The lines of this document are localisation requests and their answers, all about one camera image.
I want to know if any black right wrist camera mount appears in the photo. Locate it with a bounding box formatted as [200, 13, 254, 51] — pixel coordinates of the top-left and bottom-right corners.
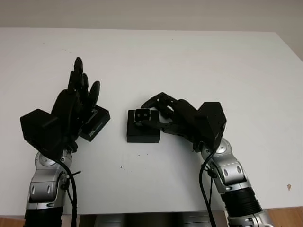
[194, 102, 227, 149]

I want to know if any grey robot torso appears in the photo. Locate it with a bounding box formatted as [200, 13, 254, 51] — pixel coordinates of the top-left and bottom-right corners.
[79, 208, 228, 227]

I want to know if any small silver RealSense camera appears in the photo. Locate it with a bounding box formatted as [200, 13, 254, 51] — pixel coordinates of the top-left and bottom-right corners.
[134, 108, 152, 123]

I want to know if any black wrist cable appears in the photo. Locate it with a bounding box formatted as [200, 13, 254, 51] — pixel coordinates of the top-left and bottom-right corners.
[198, 141, 220, 227]
[55, 157, 82, 227]

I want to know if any black RealSense box lid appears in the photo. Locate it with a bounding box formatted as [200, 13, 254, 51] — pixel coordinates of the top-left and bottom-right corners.
[79, 105, 111, 142]

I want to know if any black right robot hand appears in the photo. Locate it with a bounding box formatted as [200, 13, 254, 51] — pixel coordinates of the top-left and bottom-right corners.
[141, 92, 206, 152]

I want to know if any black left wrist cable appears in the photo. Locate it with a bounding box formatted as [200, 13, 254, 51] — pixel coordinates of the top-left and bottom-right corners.
[55, 157, 82, 227]

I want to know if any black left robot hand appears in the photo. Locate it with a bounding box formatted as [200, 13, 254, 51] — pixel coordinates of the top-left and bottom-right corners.
[51, 56, 102, 149]

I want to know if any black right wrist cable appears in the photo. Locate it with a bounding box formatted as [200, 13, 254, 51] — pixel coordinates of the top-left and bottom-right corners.
[198, 141, 220, 227]

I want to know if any black foam-lined camera box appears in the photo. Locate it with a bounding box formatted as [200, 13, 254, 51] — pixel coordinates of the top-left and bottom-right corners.
[127, 109, 161, 144]

